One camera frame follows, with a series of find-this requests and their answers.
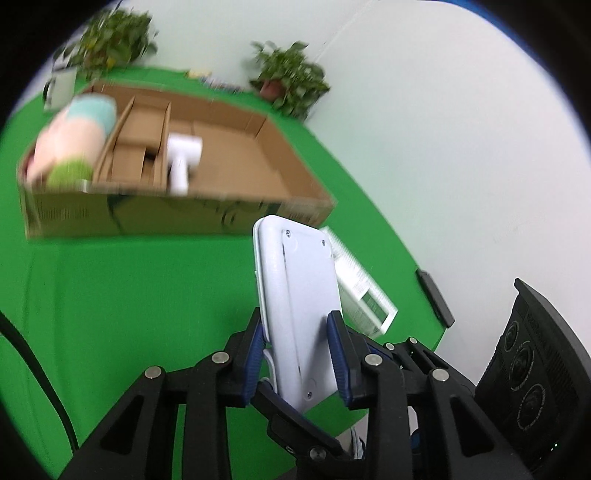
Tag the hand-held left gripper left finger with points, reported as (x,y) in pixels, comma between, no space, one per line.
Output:
(251,364)

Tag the white hair dryer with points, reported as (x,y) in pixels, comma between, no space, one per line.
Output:
(184,147)

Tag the white rectangular plastic device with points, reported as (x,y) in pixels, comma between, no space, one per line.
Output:
(300,300)

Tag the green table cloth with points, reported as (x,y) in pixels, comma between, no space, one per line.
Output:
(115,300)

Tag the black rectangular block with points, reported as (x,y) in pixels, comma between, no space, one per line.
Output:
(436,300)

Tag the white paper box green label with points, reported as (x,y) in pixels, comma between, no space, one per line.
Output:
(364,295)

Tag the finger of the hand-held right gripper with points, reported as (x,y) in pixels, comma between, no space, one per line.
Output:
(425,357)
(304,429)

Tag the small brown cardboard box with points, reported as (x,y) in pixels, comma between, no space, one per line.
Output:
(138,124)

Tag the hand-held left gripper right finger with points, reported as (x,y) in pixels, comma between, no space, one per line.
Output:
(339,364)

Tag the pastel plush toy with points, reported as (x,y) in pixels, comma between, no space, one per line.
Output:
(69,138)

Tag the bushy potted plant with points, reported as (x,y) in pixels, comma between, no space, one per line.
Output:
(111,41)

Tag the large cardboard box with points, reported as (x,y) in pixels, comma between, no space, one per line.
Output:
(240,161)

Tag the yellow packet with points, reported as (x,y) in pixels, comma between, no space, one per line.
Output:
(198,74)

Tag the potted plant terracotta pot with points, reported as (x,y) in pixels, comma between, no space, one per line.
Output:
(291,78)

